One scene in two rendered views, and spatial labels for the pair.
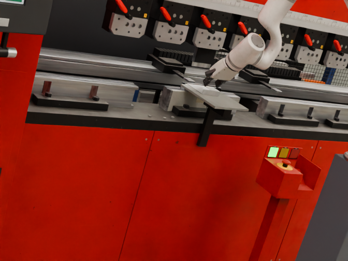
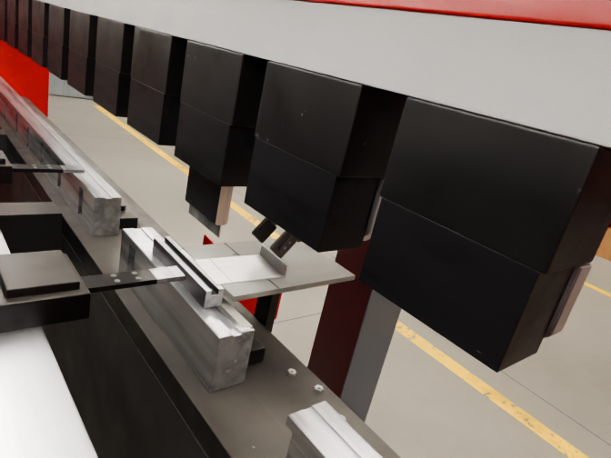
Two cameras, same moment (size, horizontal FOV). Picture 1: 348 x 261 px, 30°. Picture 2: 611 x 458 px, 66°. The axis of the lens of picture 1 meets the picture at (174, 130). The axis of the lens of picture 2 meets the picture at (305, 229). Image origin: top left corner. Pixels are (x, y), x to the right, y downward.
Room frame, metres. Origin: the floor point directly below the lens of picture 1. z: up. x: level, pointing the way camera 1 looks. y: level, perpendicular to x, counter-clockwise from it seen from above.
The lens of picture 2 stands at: (2.71, 0.66, 1.35)
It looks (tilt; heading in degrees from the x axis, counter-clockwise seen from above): 19 degrees down; 264
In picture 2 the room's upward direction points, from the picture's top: 13 degrees clockwise
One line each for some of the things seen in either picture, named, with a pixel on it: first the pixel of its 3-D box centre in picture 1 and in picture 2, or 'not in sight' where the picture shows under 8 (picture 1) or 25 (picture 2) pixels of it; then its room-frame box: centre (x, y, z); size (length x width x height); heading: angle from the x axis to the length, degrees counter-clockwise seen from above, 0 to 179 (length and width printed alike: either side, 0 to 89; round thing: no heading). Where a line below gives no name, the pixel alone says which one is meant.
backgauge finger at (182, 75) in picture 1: (177, 70); (93, 277); (2.91, 0.06, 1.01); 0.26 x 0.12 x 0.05; 37
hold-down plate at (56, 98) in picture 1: (71, 102); not in sight; (2.38, 0.41, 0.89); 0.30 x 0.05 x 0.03; 127
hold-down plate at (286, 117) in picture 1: (293, 120); (106, 202); (3.11, -0.55, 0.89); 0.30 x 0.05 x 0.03; 127
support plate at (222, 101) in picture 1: (214, 97); (270, 263); (2.67, -0.12, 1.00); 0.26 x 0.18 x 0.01; 37
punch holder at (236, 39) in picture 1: (243, 33); (171, 87); (2.89, -0.18, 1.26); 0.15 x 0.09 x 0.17; 127
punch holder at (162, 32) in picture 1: (169, 20); (322, 154); (2.65, 0.14, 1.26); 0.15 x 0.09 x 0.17; 127
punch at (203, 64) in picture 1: (203, 56); (207, 195); (2.79, -0.03, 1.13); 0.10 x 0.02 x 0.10; 127
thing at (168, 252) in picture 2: (201, 88); (185, 269); (2.81, -0.06, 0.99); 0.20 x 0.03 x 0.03; 127
